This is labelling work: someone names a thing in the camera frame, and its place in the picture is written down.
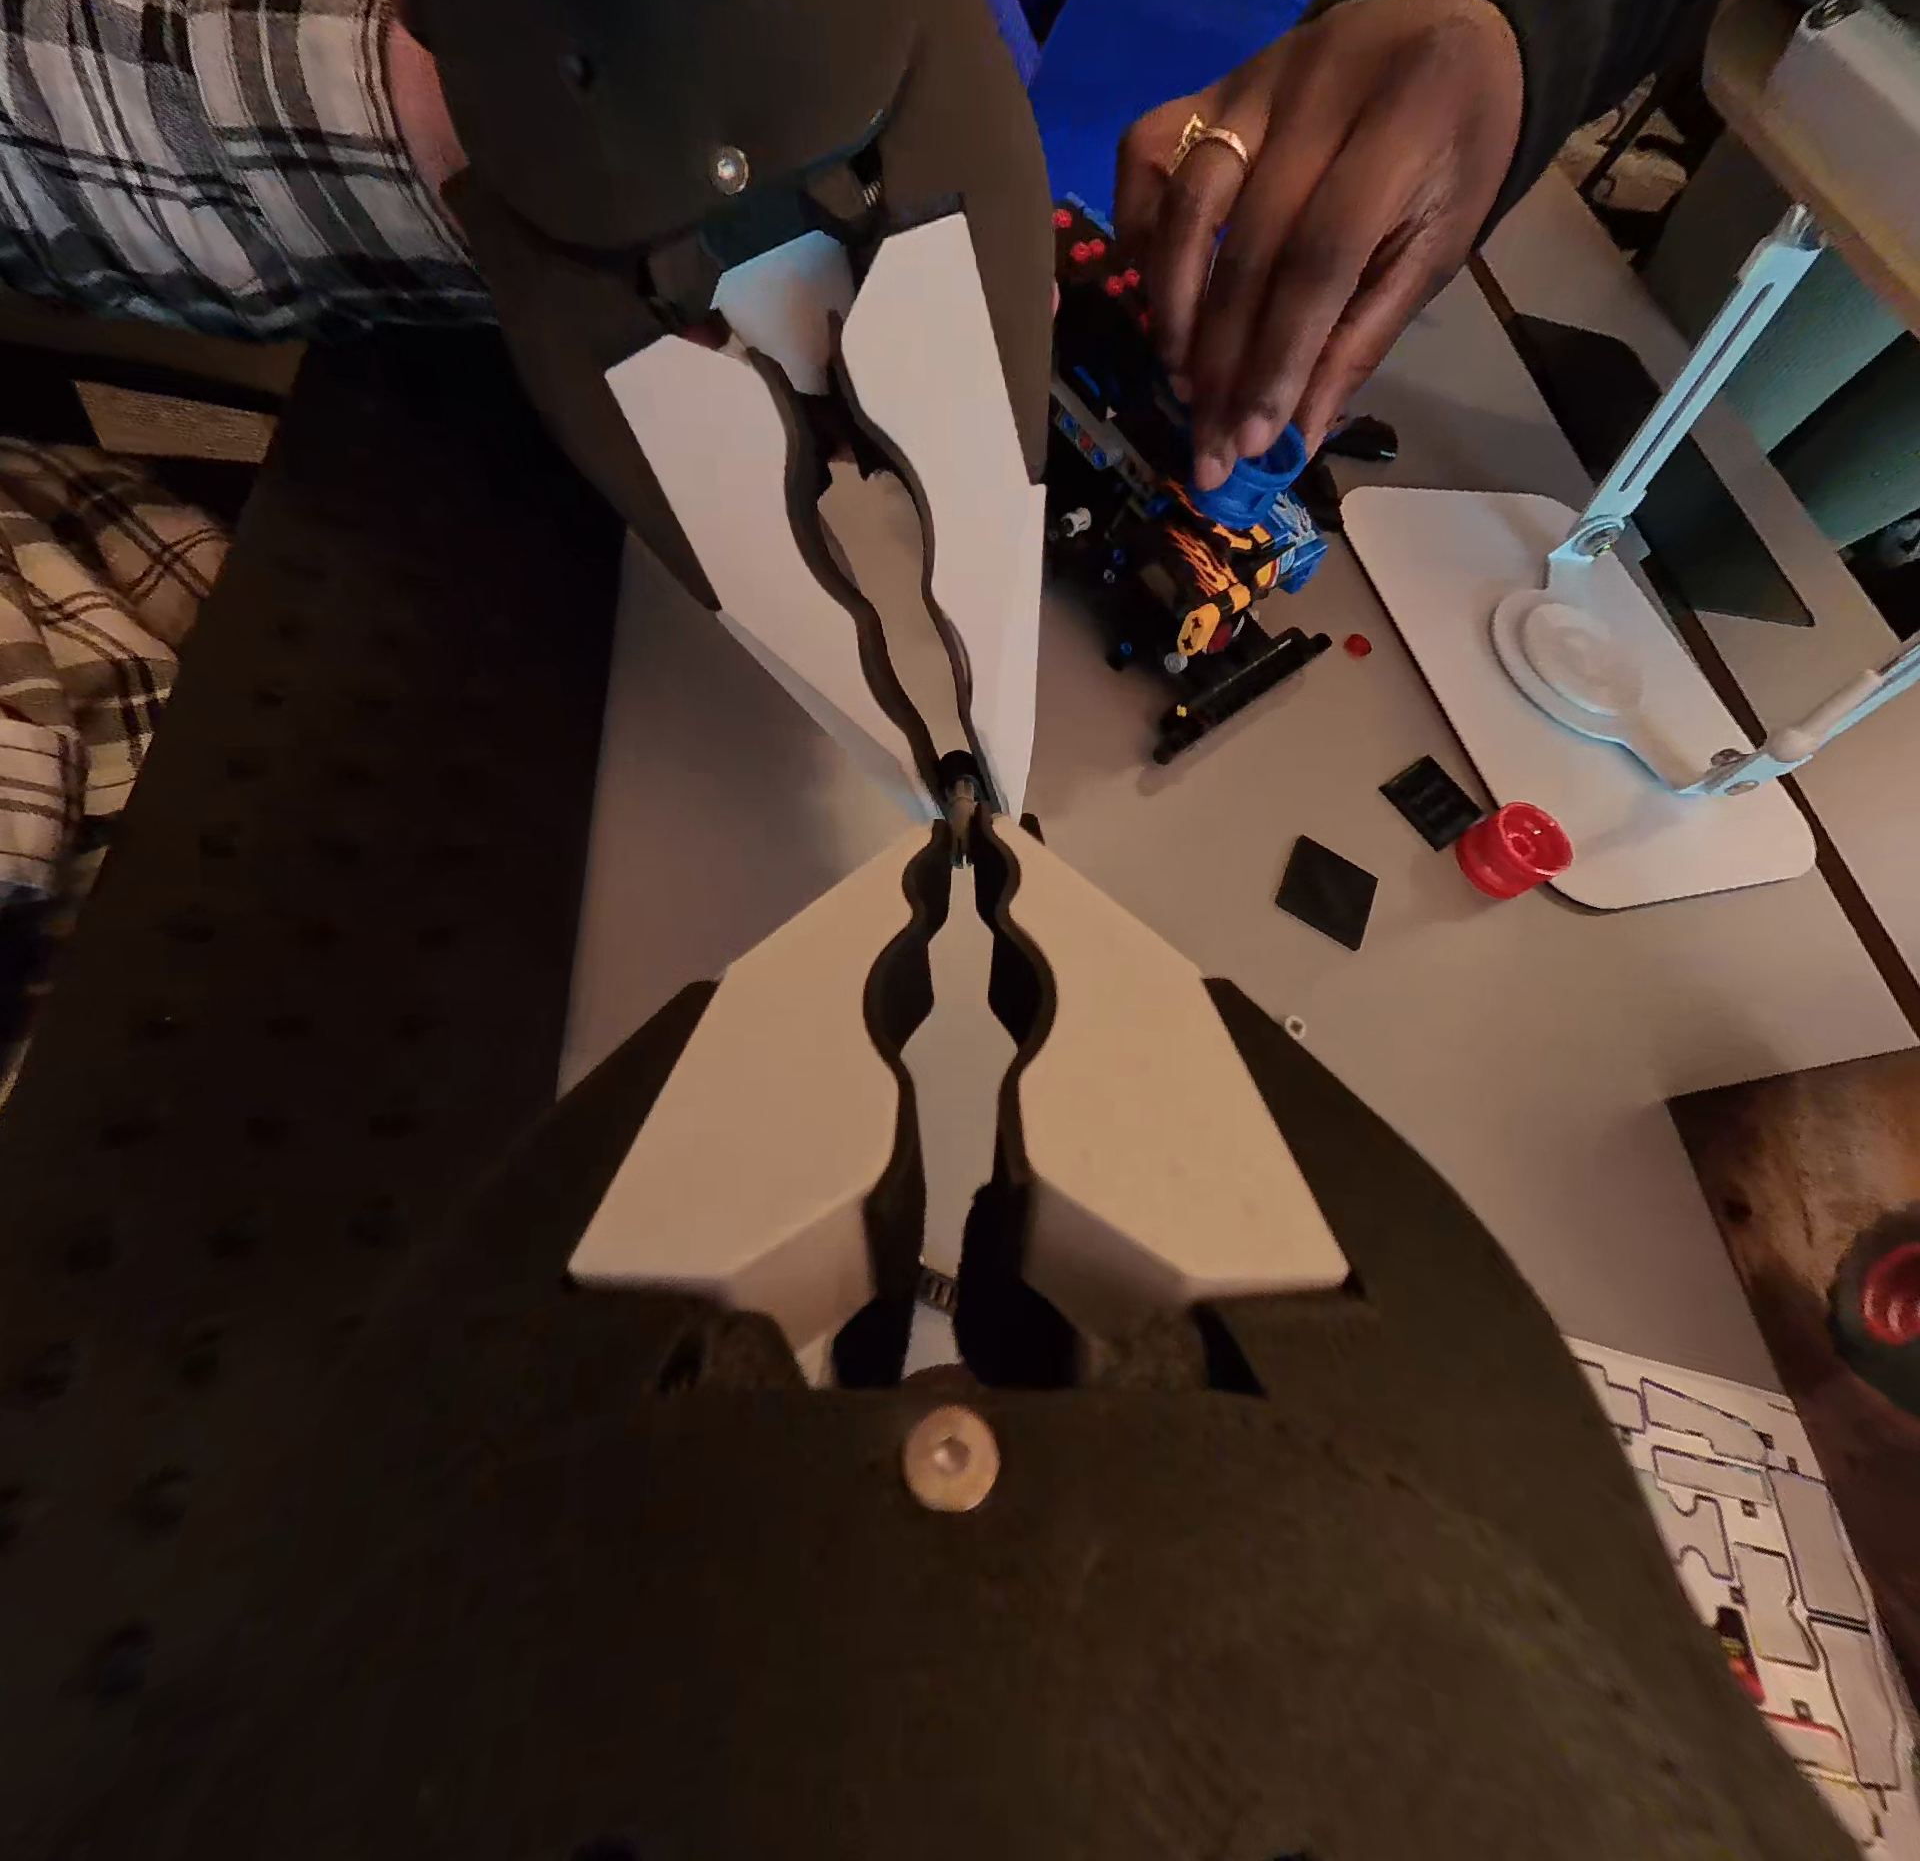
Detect clear acrylic stand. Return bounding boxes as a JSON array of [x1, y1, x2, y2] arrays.
[[1488, 204, 1920, 800]]

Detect another person's forearm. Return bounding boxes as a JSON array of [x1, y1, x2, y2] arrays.
[[1304, 0, 1802, 228]]

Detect dark desk cable flap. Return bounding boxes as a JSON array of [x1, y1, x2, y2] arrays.
[[1505, 312, 1816, 631]]

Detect sticker sheet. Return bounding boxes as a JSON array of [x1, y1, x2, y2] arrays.
[[1560, 1337, 1920, 1861]]

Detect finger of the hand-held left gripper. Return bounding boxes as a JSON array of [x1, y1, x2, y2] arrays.
[[603, 333, 946, 828], [831, 196, 1048, 821]]

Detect blue wheel hub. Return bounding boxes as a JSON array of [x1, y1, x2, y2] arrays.
[[1192, 424, 1314, 530]]

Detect blue plastic bin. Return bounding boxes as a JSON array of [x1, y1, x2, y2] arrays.
[[976, 0, 1352, 228]]

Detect black studded square plate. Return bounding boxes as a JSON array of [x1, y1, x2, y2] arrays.
[[1378, 755, 1486, 851]]

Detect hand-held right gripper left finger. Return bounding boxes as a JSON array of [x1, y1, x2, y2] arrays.
[[565, 822, 962, 1389]]

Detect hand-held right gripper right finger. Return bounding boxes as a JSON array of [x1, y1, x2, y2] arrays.
[[957, 813, 1352, 1389]]

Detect red wheel hub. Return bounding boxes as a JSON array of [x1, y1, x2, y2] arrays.
[[1455, 800, 1577, 902]]

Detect printed toy box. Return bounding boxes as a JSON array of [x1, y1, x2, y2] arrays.
[[1666, 1041, 1920, 1578]]

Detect person's left forearm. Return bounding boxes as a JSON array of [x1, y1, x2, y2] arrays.
[[0, 0, 498, 341]]

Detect person's plaid shirt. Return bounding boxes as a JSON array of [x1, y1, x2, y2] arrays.
[[0, 436, 235, 1098]]

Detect blue black brick toy truck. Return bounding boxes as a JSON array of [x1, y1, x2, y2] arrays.
[[1041, 196, 1336, 766]]

